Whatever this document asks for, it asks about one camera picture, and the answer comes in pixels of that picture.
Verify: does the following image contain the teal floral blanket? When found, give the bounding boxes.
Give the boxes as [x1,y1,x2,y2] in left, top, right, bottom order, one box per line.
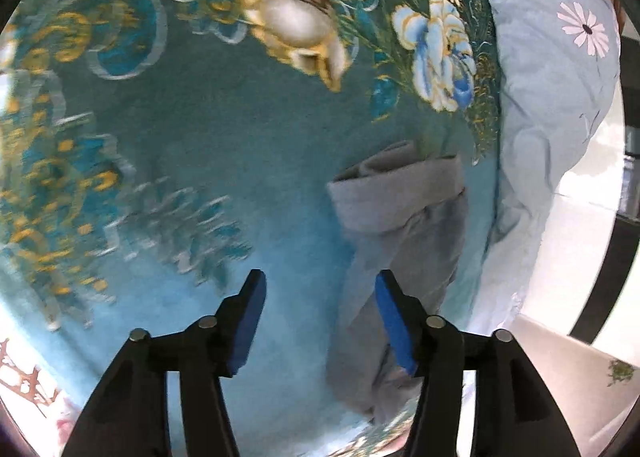
[0,0,503,457]

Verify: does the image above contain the grey pants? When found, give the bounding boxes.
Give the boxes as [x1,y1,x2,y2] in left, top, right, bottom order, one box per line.
[325,139,471,425]

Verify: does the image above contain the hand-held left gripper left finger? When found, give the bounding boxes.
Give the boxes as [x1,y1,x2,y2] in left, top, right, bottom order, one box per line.
[64,269,268,457]

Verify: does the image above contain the white box with plant print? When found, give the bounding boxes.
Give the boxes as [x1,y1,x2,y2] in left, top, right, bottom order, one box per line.
[455,314,638,457]

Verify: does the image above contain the light blue daisy pillow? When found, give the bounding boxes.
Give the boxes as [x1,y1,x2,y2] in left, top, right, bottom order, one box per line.
[470,0,622,338]

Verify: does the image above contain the white floral sheet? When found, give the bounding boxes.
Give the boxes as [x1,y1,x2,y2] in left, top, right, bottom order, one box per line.
[0,309,83,457]

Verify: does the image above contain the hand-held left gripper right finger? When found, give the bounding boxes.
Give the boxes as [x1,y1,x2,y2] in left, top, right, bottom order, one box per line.
[375,270,581,457]

